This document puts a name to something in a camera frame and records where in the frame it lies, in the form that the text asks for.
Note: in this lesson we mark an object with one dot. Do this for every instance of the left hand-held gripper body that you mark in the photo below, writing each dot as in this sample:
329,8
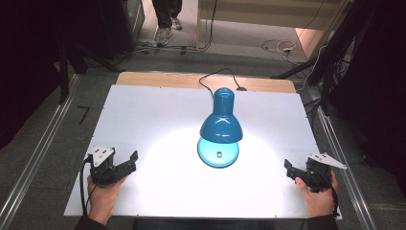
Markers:
102,167

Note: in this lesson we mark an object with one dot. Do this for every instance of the black metal stand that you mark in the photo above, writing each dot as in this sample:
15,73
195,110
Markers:
332,57
68,64

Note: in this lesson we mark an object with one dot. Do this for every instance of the person's left hand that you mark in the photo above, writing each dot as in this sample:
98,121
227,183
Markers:
103,198

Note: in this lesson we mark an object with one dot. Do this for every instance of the metal floor rail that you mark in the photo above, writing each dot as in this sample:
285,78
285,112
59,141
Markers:
343,159
35,153

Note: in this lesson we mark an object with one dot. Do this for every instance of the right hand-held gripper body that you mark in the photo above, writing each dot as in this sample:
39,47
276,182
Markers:
319,174

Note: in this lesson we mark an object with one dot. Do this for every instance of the person's right hand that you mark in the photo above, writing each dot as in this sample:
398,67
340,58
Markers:
319,201

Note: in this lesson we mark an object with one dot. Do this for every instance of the blue desk lamp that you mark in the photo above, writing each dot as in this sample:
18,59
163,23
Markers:
221,127

